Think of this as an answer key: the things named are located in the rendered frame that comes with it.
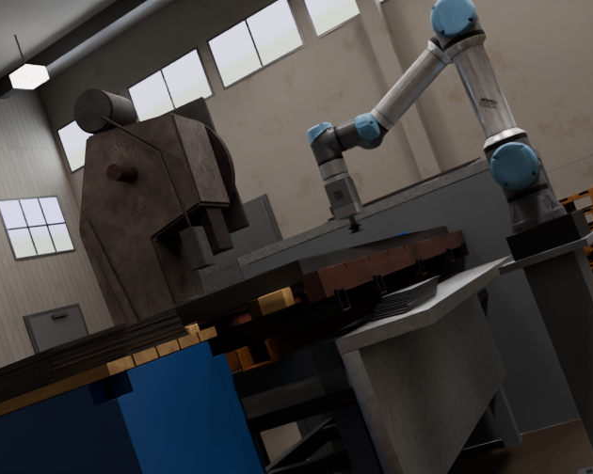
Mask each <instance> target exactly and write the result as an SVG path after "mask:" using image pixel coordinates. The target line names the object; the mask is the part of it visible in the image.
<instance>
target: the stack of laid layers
mask: <svg viewBox="0 0 593 474"><path fill-rule="evenodd" d="M447 233H449V232H448V230H447V227H446V226H443V227H438V228H434V229H427V230H423V231H419V232H414V233H411V234H407V235H403V236H398V237H394V238H391V239H386V240H382V241H378V242H373V243H370V244H366V245H358V246H354V247H350V248H346V249H342V250H338V251H333V252H329V253H326V254H321V255H317V256H313V257H309V258H305V259H301V260H297V261H293V262H290V263H288V264H285V265H283V266H281V267H278V268H276V269H273V270H271V271H268V272H265V273H263V274H260V275H258V276H255V277H252V278H249V279H247V280H244V281H242V282H239V283H237V284H234V285H231V286H230V287H227V288H225V289H222V290H219V291H217V292H213V293H210V294H208V295H205V296H203V297H201V298H198V299H196V300H193V301H191V302H188V303H185V304H183V305H180V306H179V307H176V308H172V309H169V310H167V311H164V312H162V313H159V314H156V315H154V316H157V315H160V314H163V313H166V312H169V311H172V310H174V309H175V310H176V313H177V315H178V317H180V319H181V321H182V322H181V324H182V325H183V326H185V327H187V326H190V325H192V324H198V325H202V324H207V323H210V322H212V321H215V320H218V319H221V318H224V317H227V316H230V315H233V314H235V313H238V312H241V311H244V310H247V309H248V307H247V304H248V303H251V302H253V301H256V300H258V298H259V297H262V296H265V295H267V294H270V293H273V292H276V291H279V290H282V289H285V288H288V287H290V288H291V291H292V294H295V293H298V292H303V291H305V288H304V286H303V283H302V280H301V276H304V275H307V274H308V273H311V272H314V271H316V270H320V269H323V268H327V267H330V266H333V265H337V264H340V263H344V262H347V261H352V260H356V259H359V258H363V257H367V256H370V255H374V254H376V253H380V252H383V251H387V250H390V249H394V248H397V247H400V246H404V245H410V244H413V243H417V242H420V241H423V240H427V239H430V238H434V237H437V236H441V235H443V234H447ZM154 316H152V317H154ZM150 318H151V317H150Z"/></svg>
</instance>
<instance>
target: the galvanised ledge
mask: <svg viewBox="0 0 593 474"><path fill-rule="evenodd" d="M513 260H514V259H513V256H512V255H510V256H507V257H504V258H502V259H499V260H497V261H492V262H489V263H486V264H484V265H481V266H478V267H475V268H473V269H470V270H467V271H465V272H462V273H459V274H456V275H454V276H452V277H450V278H448V279H446V280H444V281H443V282H442V283H440V284H438V286H437V289H438V290H437V293H436V295H435V296H434V297H432V298H430V299H429V300H427V301H425V302H424V303H422V304H421V305H419V306H418V307H416V308H414V309H412V310H410V311H409V312H407V313H405V314H401V315H396V316H392V317H389V318H385V319H381V320H377V321H372V322H369V323H367V324H364V325H363V326H361V327H359V328H357V329H355V330H353V331H352V332H350V333H348V334H346V335H344V336H342V337H341V338H339V339H337V340H336V341H335V342H336V344H337V347H338V350H339V353H340V355H342V354H345V353H348V352H351V351H354V350H357V349H360V348H362V347H365V346H368V345H371V344H374V343H377V342H380V341H383V340H387V339H390V338H393V337H396V336H399V335H402V334H405V333H408V332H410V331H413V330H416V329H419V328H423V327H426V326H429V325H432V324H433V323H435V322H436V321H438V320H439V319H440V318H442V317H443V316H444V315H446V314H447V313H448V312H450V311H451V310H452V309H454V308H455V307H457V306H458V305H459V304H461V303H462V302H463V301H465V300H466V299H467V298H469V297H470V296H471V295H473V294H474V293H475V292H477V291H479V290H480V289H481V288H483V287H484V286H485V285H487V284H488V283H489V282H491V281H492V280H493V279H494V278H496V277H497V276H498V275H500V272H499V269H498V268H499V267H501V266H503V265H505V264H507V263H508V262H510V261H513Z"/></svg>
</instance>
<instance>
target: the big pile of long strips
mask: <svg viewBox="0 0 593 474"><path fill-rule="evenodd" d="M181 322H182V321H181V319H180V317H178V315H177V313H176V310H175V309H174V310H172V311H169V312H166V313H163V314H160V315H157V316H154V317H151V318H149V319H146V320H144V321H141V322H138V323H135V324H130V325H127V323H123V324H118V325H116V326H113V327H110V328H107V329H105V330H102V331H99V332H96V333H93V334H90V335H87V336H84V337H83V338H80V339H77V340H72V341H69V342H66V343H63V344H60V345H58V346H55V347H53V348H50V349H47V350H45V351H42V352H40V353H37V354H35V355H32V356H29V357H27V358H24V359H21V360H19V361H16V362H14V363H11V364H9V365H6V366H5V367H2V368H0V403H2V402H4V401H7V400H10V399H12V398H15V397H18V396H20V395H23V394H25V393H28V392H30V391H33V390H36V389H38V388H41V387H46V386H48V385H51V384H53V383H55V382H58V381H61V380H63V379H66V378H69V377H72V376H74V375H76V374H79V373H81V372H84V371H88V370H91V369H94V368H97V367H99V366H102V365H104V364H106V363H109V362H112V361H115V360H118V359H121V358H124V357H127V356H130V355H133V354H136V353H139V352H142V351H145V350H148V349H150V348H152V347H155V346H158V345H161V344H164V343H167V342H170V341H172V340H176V339H179V338H182V337H185V336H188V333H187V331H186V327H185V326H183V325H182V324H181Z"/></svg>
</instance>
